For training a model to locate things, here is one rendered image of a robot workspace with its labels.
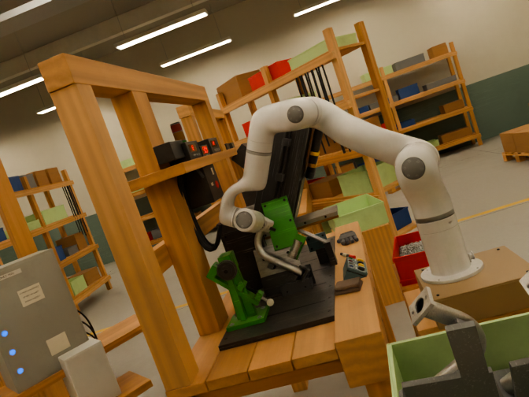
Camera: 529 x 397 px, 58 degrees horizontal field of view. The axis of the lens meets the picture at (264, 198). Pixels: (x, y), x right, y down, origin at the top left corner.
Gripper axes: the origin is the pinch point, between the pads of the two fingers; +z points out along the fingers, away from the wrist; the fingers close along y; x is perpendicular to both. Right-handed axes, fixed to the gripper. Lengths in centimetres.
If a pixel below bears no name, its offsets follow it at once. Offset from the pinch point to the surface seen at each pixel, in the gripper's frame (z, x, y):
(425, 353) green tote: -73, 4, -66
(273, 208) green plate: 2.7, -7.3, 0.1
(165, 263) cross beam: -27.6, 28.6, 20.3
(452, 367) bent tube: -101, -1, -66
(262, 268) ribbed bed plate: 4.9, 17.5, -7.1
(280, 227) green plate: 2.7, -1.6, -6.3
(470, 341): -112, -7, -64
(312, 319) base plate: -31, 18, -37
